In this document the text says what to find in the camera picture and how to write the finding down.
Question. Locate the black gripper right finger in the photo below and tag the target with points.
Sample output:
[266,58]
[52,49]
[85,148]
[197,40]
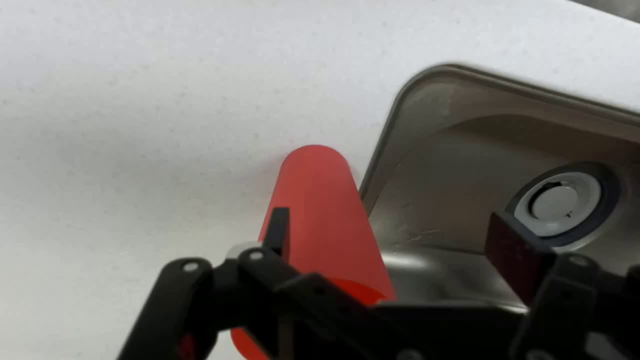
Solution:
[569,296]

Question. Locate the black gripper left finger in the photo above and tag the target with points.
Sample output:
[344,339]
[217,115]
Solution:
[200,301]

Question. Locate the red plastic cup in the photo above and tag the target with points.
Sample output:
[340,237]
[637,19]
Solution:
[329,274]

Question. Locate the stainless steel sink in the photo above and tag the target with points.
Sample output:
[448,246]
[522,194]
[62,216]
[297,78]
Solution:
[457,147]

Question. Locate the sink drain strainer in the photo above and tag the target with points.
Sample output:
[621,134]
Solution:
[569,203]

